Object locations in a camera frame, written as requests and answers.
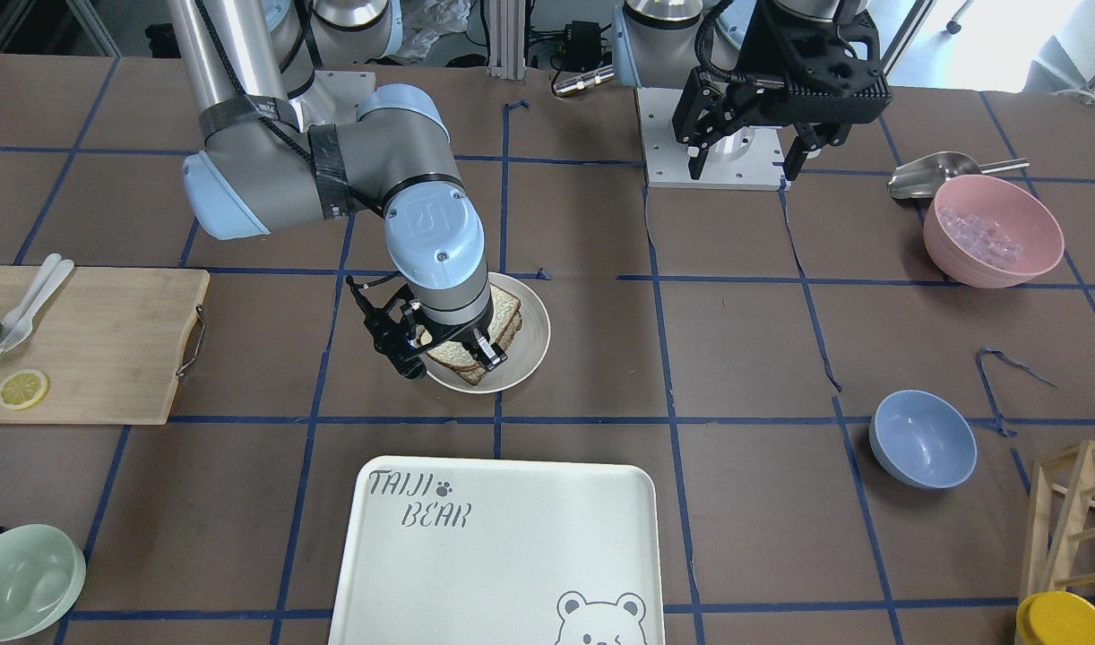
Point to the metal scoop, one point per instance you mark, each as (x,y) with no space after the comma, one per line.
(921,178)

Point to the lemon slice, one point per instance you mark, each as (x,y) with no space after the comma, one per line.
(23,389)

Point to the wooden cup rack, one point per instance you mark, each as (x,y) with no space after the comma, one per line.
(1060,519)

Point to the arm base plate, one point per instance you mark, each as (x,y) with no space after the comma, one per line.
(750,159)
(333,97)

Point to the blue bowl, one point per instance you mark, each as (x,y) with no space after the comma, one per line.
(922,441)

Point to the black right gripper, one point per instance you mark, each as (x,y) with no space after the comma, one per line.
(466,337)

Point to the white round plate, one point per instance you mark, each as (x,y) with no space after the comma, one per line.
(530,345)

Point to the white plastic spoon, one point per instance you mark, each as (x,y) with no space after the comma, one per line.
(25,325)

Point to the cream bear tray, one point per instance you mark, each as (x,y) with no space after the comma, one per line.
(496,551)

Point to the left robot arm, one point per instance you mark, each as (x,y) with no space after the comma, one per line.
(653,44)

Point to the bread slice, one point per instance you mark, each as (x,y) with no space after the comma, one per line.
(473,371)
(505,319)

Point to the pink bowl with ice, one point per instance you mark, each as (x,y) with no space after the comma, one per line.
(986,232)

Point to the yellow mug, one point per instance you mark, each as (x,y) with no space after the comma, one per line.
(1055,617)

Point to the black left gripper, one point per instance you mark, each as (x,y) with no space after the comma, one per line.
(750,47)

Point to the light green bowl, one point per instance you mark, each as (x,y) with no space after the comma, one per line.
(42,573)

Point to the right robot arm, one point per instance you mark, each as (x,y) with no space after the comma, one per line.
(265,168)

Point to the wooden cutting board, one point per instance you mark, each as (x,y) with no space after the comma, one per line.
(110,341)

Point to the white plastic fork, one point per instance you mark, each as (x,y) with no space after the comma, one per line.
(43,273)

